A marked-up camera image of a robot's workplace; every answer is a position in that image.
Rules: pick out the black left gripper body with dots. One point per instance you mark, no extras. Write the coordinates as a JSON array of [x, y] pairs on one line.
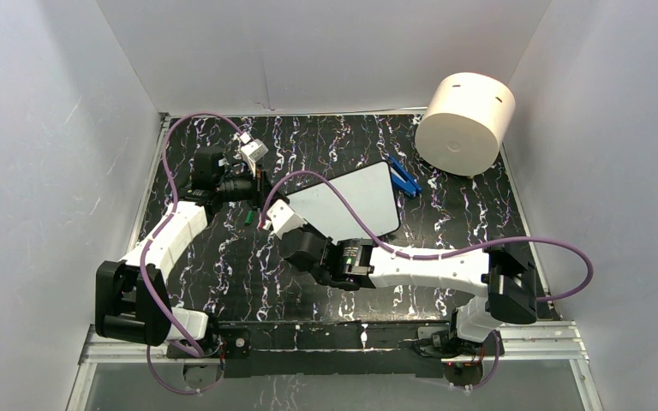
[[244, 188]]

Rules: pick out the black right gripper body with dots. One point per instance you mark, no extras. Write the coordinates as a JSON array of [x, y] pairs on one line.
[[315, 232]]

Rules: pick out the green marker cap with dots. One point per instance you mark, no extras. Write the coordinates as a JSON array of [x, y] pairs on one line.
[[249, 218]]

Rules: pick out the white whiteboard black frame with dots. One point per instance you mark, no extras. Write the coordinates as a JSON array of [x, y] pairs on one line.
[[370, 194]]

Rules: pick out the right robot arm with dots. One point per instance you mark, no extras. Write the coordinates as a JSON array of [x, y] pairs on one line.
[[502, 287]]

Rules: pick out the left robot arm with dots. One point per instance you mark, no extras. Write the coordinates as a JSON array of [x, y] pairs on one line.
[[131, 300]]

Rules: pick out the cream cylindrical container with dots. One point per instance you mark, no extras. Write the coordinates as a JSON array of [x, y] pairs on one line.
[[465, 123]]

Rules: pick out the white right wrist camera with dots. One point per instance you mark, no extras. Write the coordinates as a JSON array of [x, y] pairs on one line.
[[281, 218]]

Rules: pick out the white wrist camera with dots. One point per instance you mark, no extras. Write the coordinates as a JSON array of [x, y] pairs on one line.
[[281, 218], [251, 150]]

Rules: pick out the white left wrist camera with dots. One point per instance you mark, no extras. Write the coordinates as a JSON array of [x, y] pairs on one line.
[[251, 150]]

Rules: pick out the aluminium frame rail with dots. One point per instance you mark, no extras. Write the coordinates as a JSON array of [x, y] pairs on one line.
[[341, 366]]

